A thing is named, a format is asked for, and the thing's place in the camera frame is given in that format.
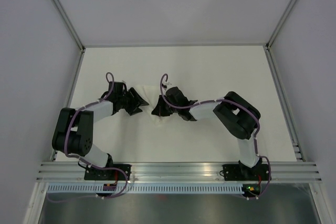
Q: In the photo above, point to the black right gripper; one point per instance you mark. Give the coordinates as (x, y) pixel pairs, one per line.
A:
(159, 110)

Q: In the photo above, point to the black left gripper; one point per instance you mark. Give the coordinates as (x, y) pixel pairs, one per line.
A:
(140, 100)

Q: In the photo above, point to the white cloth napkin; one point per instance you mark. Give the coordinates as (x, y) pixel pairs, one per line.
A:
(151, 95)

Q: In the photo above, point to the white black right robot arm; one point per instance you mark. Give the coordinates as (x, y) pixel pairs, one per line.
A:
(237, 115)

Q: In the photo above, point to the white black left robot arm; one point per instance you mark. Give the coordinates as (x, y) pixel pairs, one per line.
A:
(73, 134)

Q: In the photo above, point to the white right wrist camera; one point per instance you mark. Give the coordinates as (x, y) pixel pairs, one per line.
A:
(166, 85)

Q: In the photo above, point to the aluminium back frame rail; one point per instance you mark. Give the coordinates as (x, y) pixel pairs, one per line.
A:
(180, 44)

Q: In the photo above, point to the aluminium frame rail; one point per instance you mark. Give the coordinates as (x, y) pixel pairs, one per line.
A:
(208, 172)
(180, 44)

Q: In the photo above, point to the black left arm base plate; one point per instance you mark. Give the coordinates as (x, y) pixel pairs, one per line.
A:
(122, 174)

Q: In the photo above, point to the aluminium left frame post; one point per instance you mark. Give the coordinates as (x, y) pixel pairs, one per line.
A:
(67, 22)

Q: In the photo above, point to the aluminium frame post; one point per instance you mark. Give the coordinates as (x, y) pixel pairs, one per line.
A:
(285, 15)
(67, 22)

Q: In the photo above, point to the aluminium front frame rail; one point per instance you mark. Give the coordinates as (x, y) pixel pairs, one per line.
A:
(208, 172)

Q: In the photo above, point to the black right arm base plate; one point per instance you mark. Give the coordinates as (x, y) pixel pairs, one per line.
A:
(239, 172)

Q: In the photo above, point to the white slotted cable duct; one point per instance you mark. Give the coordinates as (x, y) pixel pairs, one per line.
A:
(145, 188)

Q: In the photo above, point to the aluminium right frame post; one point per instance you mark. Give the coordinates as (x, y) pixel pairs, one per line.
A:
(285, 15)

